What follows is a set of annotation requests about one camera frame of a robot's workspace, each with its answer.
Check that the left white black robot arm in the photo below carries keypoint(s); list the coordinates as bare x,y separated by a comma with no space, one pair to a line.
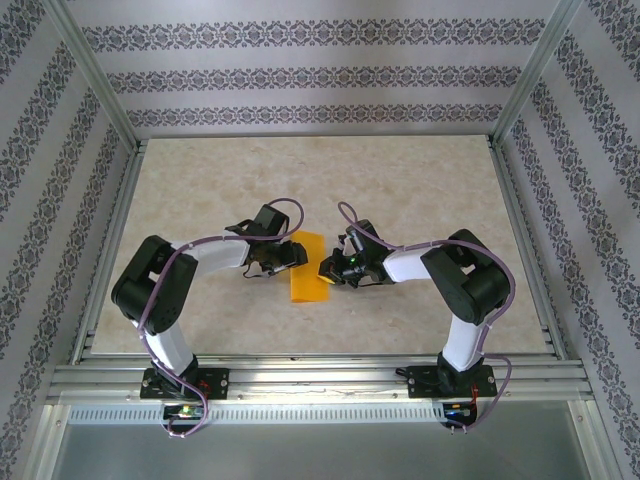
165,345

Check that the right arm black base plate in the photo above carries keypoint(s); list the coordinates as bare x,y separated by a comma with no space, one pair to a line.
420,382

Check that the aluminium frame post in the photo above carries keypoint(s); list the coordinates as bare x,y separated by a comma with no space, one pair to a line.
529,80
98,80

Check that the grey metal panel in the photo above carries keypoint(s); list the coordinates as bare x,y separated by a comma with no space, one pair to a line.
320,455

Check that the aluminium cross rail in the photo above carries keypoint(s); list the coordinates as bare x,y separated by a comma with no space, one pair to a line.
320,377

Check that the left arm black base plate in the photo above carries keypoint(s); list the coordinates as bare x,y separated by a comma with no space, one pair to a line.
220,382

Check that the aluminium side rail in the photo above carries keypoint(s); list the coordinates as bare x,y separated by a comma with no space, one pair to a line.
110,250
531,250

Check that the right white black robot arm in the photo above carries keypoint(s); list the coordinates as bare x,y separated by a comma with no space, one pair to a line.
462,345

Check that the orange paper sheet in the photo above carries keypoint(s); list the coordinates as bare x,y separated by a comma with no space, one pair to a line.
307,285

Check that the small lit circuit board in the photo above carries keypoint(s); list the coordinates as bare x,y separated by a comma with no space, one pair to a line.
457,411
185,411

